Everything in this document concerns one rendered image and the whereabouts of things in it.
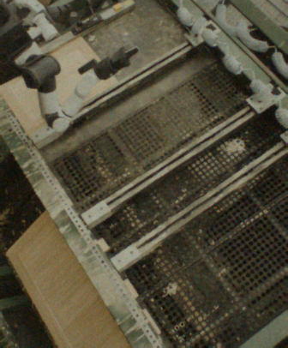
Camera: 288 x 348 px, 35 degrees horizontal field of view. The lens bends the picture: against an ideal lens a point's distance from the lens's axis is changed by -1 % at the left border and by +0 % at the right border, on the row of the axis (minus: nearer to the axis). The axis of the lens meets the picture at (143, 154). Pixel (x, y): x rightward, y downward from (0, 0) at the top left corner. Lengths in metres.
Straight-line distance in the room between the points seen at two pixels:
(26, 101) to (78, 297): 1.08
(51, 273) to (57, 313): 0.21
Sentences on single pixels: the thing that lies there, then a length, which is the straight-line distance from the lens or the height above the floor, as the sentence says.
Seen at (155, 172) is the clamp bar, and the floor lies 1.26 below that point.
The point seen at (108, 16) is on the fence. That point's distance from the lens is 2.80.
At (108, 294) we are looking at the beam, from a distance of 2.07.
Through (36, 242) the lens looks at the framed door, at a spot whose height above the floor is 0.47.
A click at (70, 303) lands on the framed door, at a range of 2.50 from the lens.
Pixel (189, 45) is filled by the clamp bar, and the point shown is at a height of 1.76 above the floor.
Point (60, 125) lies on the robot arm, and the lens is 2.17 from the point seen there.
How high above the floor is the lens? 1.96
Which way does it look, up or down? 18 degrees down
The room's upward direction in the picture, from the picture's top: 44 degrees clockwise
